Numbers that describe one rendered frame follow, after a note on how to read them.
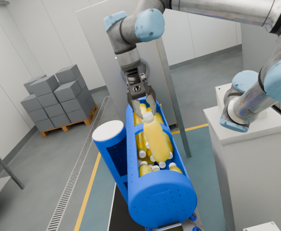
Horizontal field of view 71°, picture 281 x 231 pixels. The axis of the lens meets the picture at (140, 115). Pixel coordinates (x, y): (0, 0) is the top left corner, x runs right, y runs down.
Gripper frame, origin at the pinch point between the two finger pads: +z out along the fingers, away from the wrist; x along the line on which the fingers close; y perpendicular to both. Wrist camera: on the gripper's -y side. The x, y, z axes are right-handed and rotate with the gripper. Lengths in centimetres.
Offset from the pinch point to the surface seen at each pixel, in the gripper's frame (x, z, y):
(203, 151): -46, 146, 132
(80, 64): 162, 50, 523
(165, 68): -26, 24, 129
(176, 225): 2.5, 40.2, -17.9
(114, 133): 32, 42, 67
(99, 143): 46, 45, 64
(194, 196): -7.5, 34.9, -12.0
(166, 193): 2.4, 28.8, -12.0
